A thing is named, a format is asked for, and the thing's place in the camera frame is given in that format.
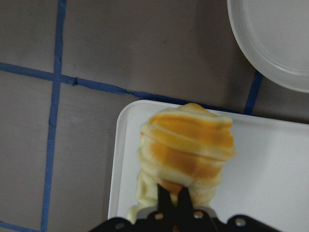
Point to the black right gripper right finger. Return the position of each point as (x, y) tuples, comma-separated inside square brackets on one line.
[(184, 201)]

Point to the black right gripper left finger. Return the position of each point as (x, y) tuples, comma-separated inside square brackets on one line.
[(164, 202)]

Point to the twisted yellow bread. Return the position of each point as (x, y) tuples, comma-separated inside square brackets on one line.
[(183, 147)]

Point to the white rectangular tray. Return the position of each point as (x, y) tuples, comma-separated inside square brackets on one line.
[(268, 179)]

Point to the white shallow dish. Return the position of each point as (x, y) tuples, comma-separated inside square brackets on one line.
[(274, 37)]

